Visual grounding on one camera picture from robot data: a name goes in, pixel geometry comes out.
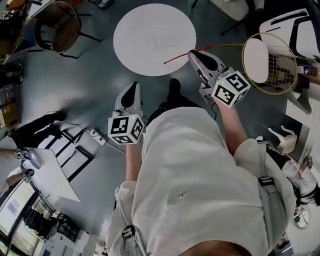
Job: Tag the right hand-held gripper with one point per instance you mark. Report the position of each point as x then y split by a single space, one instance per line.
225 87

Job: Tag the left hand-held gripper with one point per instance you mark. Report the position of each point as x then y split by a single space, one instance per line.
128 110

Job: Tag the red star stick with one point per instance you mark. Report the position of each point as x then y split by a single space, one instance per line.
176 59

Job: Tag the clear cup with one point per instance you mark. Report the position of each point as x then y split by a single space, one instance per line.
157 41

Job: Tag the person's left forearm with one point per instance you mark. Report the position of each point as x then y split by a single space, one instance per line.
132 162

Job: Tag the person's right forearm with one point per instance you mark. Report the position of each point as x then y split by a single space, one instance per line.
231 127

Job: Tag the person's black shoe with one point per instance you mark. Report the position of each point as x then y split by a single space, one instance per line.
175 86

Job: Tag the white power strip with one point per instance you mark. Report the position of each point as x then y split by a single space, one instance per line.
98 136

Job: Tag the person's black trousers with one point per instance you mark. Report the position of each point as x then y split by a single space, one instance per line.
172 105

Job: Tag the person's white shirt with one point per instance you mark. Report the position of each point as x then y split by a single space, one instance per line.
190 180

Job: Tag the white plastic chair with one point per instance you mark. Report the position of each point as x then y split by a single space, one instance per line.
287 27

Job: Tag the white rectangular table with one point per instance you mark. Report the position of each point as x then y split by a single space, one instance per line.
52 175

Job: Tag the blue plate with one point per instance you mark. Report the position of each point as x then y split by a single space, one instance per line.
35 158

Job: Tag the black mesh chair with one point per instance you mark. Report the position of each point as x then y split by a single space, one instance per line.
58 26

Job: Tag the cardboard box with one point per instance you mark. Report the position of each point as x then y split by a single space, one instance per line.
8 115

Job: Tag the white stool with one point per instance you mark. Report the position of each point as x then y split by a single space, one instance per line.
285 140

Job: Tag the black metal frame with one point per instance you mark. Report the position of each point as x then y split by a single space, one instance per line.
70 152

